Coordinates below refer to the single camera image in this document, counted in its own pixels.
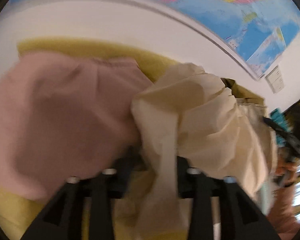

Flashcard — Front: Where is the white left wall socket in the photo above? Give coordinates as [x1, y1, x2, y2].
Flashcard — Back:
[266, 68, 282, 85]

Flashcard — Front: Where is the dark olive garment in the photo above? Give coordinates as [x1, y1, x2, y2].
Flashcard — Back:
[221, 78, 265, 106]

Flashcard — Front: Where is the pink folded garment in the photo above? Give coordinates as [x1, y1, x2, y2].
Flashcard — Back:
[0, 51, 151, 200]

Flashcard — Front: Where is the yellow bed sheet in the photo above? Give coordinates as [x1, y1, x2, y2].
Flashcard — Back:
[0, 37, 179, 239]

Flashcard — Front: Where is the person's right hand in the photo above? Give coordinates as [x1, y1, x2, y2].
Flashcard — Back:
[275, 159, 297, 181]

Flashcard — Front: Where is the cream beige jacket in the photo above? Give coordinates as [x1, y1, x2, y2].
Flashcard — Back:
[112, 62, 278, 240]

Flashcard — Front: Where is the upper blue plastic basket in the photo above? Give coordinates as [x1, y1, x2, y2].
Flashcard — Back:
[270, 108, 293, 148]

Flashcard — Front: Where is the white wall socket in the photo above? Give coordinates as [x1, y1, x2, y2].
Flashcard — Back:
[266, 68, 282, 85]
[271, 77, 285, 93]

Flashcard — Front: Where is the white middle wall socket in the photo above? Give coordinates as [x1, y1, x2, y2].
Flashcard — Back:
[271, 77, 285, 93]

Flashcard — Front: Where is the colourful wall map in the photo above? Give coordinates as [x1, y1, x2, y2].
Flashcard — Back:
[9, 0, 300, 79]

